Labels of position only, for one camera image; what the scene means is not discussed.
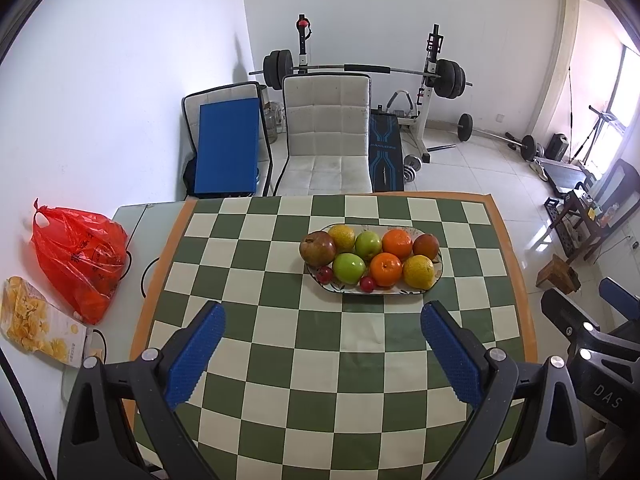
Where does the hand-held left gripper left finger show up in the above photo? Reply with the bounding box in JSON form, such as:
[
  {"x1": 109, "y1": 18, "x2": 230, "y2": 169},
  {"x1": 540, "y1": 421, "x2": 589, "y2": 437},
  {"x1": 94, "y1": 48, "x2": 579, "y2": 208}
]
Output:
[{"x1": 57, "y1": 300, "x2": 227, "y2": 480}]

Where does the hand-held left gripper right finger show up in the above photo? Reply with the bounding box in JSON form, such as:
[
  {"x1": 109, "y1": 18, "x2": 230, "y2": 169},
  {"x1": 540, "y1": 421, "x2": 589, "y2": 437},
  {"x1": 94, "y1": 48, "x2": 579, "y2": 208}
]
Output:
[{"x1": 420, "y1": 300, "x2": 587, "y2": 480}]

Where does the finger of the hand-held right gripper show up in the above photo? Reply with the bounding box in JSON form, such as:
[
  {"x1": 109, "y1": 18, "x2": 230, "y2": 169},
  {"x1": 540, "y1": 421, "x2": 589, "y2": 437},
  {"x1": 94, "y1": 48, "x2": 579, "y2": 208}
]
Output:
[
  {"x1": 599, "y1": 277, "x2": 640, "y2": 319},
  {"x1": 541, "y1": 288, "x2": 596, "y2": 357}
]

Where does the large yellow citrus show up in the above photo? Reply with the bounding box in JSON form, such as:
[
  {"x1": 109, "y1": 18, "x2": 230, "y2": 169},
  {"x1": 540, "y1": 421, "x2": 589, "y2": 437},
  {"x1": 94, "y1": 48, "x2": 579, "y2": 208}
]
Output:
[{"x1": 402, "y1": 255, "x2": 436, "y2": 290}]

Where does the bright orange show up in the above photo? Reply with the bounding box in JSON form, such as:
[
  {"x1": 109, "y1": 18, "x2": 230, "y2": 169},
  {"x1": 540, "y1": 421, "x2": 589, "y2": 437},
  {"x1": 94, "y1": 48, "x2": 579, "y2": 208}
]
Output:
[
  {"x1": 370, "y1": 253, "x2": 404, "y2": 287},
  {"x1": 382, "y1": 228, "x2": 414, "y2": 258}
]

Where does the dark red-orange citrus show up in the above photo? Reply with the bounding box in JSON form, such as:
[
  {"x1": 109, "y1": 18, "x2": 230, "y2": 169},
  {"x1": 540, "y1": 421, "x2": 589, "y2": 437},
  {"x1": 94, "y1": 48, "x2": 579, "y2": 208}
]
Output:
[{"x1": 412, "y1": 233, "x2": 441, "y2": 261}]

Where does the floral oval plate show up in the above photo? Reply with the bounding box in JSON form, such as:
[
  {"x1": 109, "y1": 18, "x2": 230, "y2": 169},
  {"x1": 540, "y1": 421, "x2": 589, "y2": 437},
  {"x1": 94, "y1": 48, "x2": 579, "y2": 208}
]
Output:
[{"x1": 306, "y1": 223, "x2": 444, "y2": 296}]

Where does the green apple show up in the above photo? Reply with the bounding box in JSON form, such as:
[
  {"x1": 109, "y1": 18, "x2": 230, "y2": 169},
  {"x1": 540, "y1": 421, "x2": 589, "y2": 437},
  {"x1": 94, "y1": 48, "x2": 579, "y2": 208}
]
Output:
[
  {"x1": 354, "y1": 230, "x2": 383, "y2": 261},
  {"x1": 332, "y1": 253, "x2": 366, "y2": 284}
]

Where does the small yellow citrus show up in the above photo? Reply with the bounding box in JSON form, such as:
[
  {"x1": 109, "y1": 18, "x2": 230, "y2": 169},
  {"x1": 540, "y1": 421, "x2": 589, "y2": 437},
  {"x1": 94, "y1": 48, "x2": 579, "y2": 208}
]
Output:
[{"x1": 327, "y1": 225, "x2": 357, "y2": 253}]

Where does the dark red apple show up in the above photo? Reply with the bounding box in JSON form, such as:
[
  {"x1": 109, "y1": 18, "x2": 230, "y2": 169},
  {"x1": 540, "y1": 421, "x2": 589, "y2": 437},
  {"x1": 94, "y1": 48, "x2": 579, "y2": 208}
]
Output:
[{"x1": 299, "y1": 230, "x2": 337, "y2": 267}]

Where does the wooden block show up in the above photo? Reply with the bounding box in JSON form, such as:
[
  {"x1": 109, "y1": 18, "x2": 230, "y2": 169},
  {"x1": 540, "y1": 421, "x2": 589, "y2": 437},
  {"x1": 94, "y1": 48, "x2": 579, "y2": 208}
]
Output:
[{"x1": 537, "y1": 254, "x2": 581, "y2": 295}]

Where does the dark wooden side table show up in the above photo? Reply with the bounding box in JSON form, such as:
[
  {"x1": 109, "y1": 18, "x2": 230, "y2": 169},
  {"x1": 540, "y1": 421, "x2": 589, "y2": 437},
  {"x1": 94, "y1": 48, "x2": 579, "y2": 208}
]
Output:
[{"x1": 545, "y1": 190, "x2": 608, "y2": 263}]

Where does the black office chair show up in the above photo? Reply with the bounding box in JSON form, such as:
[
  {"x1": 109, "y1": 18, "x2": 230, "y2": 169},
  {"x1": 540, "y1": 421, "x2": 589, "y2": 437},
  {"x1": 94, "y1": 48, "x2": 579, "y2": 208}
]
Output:
[{"x1": 600, "y1": 159, "x2": 640, "y2": 211}]

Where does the green checkered tablecloth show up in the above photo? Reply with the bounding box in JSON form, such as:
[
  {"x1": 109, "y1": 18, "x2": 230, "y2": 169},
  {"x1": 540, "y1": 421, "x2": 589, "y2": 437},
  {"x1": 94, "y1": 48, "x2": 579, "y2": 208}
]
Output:
[{"x1": 131, "y1": 191, "x2": 538, "y2": 480}]

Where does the treadmill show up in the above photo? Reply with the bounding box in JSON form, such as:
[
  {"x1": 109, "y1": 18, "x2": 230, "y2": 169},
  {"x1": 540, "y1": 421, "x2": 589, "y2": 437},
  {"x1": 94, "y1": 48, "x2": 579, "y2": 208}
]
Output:
[{"x1": 537, "y1": 105, "x2": 631, "y2": 197}]

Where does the red plastic bag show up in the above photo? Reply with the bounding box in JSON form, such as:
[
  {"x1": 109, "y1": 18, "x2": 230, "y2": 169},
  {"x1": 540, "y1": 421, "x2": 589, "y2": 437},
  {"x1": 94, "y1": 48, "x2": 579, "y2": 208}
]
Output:
[{"x1": 31, "y1": 199, "x2": 130, "y2": 326}]

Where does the black speaker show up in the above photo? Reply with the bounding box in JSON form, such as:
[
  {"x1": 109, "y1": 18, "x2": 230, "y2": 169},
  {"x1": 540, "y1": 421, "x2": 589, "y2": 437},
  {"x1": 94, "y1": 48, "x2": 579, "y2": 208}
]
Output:
[{"x1": 548, "y1": 132, "x2": 570, "y2": 161}]

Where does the yellow snack packet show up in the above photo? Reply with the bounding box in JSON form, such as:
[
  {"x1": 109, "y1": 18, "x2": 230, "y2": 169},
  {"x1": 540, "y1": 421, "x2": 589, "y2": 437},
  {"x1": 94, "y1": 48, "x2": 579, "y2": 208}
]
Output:
[{"x1": 0, "y1": 276, "x2": 88, "y2": 368}]

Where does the black blue bench pad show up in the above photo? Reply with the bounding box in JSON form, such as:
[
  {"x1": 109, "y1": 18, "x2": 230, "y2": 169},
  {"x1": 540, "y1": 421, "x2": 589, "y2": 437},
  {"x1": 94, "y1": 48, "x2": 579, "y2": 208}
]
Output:
[{"x1": 369, "y1": 108, "x2": 405, "y2": 192}]

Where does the blue padded board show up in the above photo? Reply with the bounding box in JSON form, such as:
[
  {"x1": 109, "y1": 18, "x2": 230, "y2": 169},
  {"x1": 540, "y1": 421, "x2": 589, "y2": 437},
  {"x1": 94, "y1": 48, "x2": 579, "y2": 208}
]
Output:
[{"x1": 194, "y1": 102, "x2": 262, "y2": 198}]

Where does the floor barbell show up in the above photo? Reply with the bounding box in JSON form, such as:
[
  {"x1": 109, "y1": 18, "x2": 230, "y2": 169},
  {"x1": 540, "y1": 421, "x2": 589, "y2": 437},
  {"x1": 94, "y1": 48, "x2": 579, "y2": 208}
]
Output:
[{"x1": 457, "y1": 113, "x2": 546, "y2": 162}]

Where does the clear water jug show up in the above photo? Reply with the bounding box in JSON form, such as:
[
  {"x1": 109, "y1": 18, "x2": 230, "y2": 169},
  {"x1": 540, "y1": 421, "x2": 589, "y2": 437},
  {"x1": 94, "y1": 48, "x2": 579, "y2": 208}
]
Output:
[{"x1": 261, "y1": 101, "x2": 283, "y2": 145}]

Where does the white barbell rack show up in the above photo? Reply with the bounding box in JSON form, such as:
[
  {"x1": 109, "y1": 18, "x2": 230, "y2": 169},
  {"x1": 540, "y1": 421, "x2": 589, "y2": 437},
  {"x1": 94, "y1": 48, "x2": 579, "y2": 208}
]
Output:
[{"x1": 292, "y1": 14, "x2": 447, "y2": 166}]

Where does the white padded chair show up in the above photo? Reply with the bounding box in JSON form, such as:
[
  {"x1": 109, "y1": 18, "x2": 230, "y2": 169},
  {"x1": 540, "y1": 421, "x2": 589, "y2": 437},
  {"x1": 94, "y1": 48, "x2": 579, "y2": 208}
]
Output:
[{"x1": 270, "y1": 74, "x2": 375, "y2": 197}]

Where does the chair with blue board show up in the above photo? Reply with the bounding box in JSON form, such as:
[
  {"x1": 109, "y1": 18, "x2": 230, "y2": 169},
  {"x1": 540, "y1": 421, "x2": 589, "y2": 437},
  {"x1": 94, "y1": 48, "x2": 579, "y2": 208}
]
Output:
[{"x1": 181, "y1": 81, "x2": 275, "y2": 197}]

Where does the racked barbell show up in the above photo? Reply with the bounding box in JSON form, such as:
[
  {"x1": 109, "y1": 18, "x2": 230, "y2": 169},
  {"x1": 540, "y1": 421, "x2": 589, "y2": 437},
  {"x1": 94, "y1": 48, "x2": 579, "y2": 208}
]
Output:
[{"x1": 248, "y1": 50, "x2": 473, "y2": 101}]

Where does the black cable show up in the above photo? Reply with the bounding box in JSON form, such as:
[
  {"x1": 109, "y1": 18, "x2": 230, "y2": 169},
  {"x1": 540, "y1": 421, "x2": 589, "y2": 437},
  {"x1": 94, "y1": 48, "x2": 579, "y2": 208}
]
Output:
[{"x1": 125, "y1": 240, "x2": 162, "y2": 302}]

